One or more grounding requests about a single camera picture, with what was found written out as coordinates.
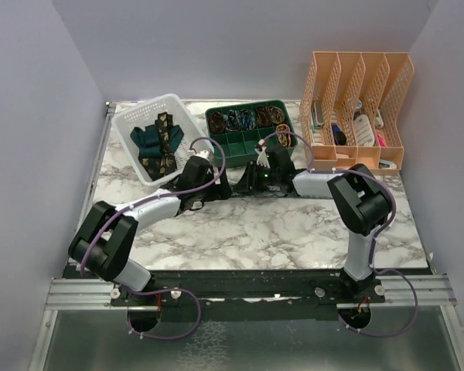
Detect tan rolled tie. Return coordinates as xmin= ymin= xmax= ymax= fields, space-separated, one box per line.
xmin=268 ymin=106 xmax=286 ymax=125

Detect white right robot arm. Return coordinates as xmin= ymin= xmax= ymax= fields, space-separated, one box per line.
xmin=232 ymin=145 xmax=396 ymax=302

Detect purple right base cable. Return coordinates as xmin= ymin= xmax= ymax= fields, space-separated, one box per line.
xmin=338 ymin=268 xmax=418 ymax=337

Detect red brown rolled tie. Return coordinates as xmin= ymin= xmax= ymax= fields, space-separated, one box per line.
xmin=254 ymin=106 xmax=271 ymax=128

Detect green compartment tray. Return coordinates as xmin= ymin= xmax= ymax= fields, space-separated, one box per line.
xmin=205 ymin=100 xmax=298 ymax=168

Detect black gold leaf tie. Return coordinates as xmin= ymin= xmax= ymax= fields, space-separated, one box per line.
xmin=134 ymin=111 xmax=176 ymax=181

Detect orange file organizer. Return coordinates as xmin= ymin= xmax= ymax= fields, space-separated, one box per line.
xmin=299 ymin=51 xmax=415 ymax=175

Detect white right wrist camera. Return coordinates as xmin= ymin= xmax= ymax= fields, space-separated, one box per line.
xmin=254 ymin=139 xmax=270 ymax=168

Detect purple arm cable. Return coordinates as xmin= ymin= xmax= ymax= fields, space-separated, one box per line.
xmin=257 ymin=131 xmax=396 ymax=274
xmin=79 ymin=137 xmax=227 ymax=277

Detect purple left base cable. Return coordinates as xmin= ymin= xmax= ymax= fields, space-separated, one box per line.
xmin=127 ymin=288 xmax=203 ymax=342

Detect dark green tie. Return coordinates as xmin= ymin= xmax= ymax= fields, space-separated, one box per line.
xmin=130 ymin=125 xmax=184 ymax=158

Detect dark blue rolled tie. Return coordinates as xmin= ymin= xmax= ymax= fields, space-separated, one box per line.
xmin=239 ymin=108 xmax=256 ymax=131

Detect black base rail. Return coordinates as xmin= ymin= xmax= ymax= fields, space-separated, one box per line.
xmin=61 ymin=266 xmax=391 ymax=322

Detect orange patterned rolled tie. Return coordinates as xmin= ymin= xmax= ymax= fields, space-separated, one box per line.
xmin=275 ymin=123 xmax=295 ymax=148

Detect white plastic basket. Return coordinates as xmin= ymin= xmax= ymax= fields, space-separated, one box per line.
xmin=112 ymin=94 xmax=213 ymax=186

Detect white ribbed item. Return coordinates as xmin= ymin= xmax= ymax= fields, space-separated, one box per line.
xmin=353 ymin=114 xmax=375 ymax=147

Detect blue black item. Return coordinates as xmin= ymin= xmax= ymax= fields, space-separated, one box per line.
xmin=331 ymin=124 xmax=347 ymax=146

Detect pink marker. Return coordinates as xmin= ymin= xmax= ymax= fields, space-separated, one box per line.
xmin=377 ymin=131 xmax=387 ymax=148

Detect grey blue floral tie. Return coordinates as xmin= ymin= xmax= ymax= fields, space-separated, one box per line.
xmin=231 ymin=183 xmax=295 ymax=198

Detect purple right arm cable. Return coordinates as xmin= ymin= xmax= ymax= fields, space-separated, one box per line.
xmin=257 ymin=131 xmax=396 ymax=274

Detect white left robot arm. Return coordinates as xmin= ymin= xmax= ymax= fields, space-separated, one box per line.
xmin=68 ymin=155 xmax=232 ymax=305

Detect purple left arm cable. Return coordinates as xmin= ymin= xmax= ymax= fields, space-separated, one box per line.
xmin=79 ymin=137 xmax=227 ymax=277

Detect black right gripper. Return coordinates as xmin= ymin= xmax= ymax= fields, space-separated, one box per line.
xmin=234 ymin=160 xmax=281 ymax=193

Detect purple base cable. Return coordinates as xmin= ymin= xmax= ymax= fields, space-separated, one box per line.
xmin=338 ymin=268 xmax=418 ymax=337
xmin=127 ymin=288 xmax=203 ymax=342

